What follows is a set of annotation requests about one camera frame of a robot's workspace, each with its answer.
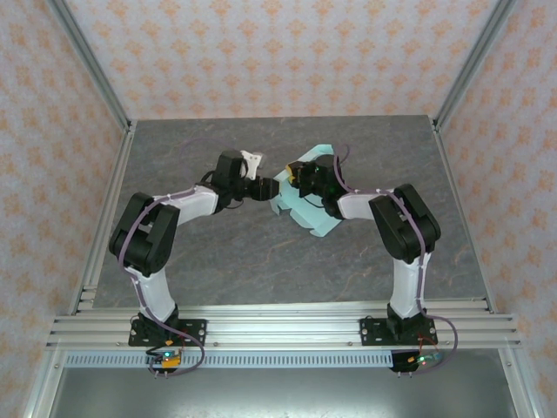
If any pale blue paper box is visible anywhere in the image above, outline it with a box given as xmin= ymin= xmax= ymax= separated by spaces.
xmin=269 ymin=143 xmax=343 ymax=239

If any grey metal sheet panel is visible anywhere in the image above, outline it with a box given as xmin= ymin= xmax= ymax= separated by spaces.
xmin=47 ymin=367 xmax=517 ymax=418

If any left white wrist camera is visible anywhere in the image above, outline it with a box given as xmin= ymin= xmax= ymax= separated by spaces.
xmin=240 ymin=149 xmax=265 ymax=180

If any aluminium table side rail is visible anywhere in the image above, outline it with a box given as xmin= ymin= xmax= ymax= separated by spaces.
xmin=67 ymin=121 xmax=138 ymax=314
xmin=430 ymin=117 xmax=497 ymax=314

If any aluminium base rail beam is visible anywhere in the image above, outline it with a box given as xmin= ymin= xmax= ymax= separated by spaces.
xmin=45 ymin=304 xmax=523 ymax=349

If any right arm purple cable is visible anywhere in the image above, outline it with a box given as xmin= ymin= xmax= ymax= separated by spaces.
xmin=331 ymin=145 xmax=458 ymax=376

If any slotted grey cable duct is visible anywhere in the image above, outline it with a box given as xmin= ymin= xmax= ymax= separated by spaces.
xmin=64 ymin=353 xmax=395 ymax=369

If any aluminium frame post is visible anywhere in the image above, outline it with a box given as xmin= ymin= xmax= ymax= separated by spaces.
xmin=433 ymin=0 xmax=519 ymax=131
xmin=45 ymin=0 xmax=134 ymax=131

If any aluminium lower frame bar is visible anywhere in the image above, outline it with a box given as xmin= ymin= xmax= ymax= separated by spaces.
xmin=498 ymin=347 xmax=539 ymax=418
xmin=23 ymin=350 xmax=66 ymax=418

